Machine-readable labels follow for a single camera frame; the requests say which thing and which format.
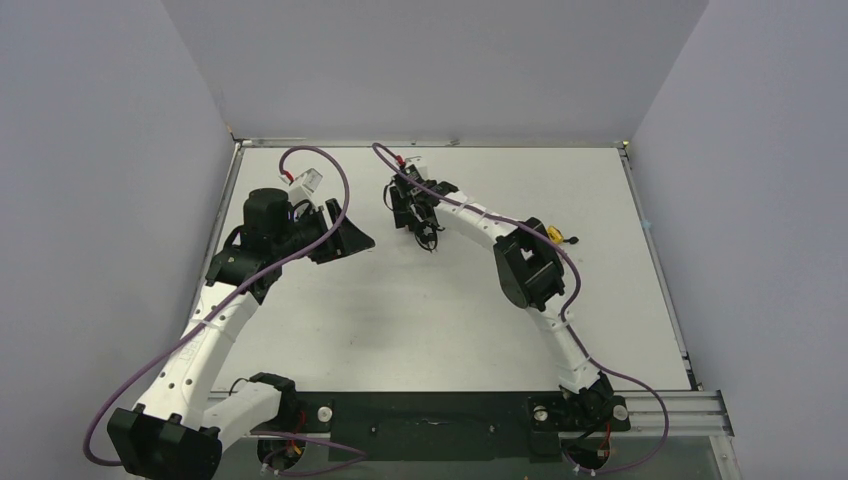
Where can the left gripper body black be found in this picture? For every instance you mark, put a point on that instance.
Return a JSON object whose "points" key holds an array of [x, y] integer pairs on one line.
{"points": [[309, 225]]}

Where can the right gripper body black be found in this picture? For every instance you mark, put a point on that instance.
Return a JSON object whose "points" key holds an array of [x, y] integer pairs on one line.
{"points": [[407, 206]]}

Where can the yellow padlock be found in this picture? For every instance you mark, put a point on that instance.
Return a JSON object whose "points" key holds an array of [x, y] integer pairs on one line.
{"points": [[555, 235]]}

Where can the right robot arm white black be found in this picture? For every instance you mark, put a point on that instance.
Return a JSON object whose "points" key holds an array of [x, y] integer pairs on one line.
{"points": [[530, 273]]}

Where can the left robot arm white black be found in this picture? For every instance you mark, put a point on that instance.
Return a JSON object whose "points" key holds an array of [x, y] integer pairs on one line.
{"points": [[171, 432]]}

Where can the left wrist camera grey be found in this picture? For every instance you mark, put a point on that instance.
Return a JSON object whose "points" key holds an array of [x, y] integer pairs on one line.
{"points": [[304, 186]]}

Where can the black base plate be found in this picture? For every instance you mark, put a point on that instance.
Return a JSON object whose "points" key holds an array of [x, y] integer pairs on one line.
{"points": [[448, 426]]}

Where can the aluminium rail frame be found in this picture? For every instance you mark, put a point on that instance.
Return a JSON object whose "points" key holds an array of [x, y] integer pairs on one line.
{"points": [[688, 414]]}

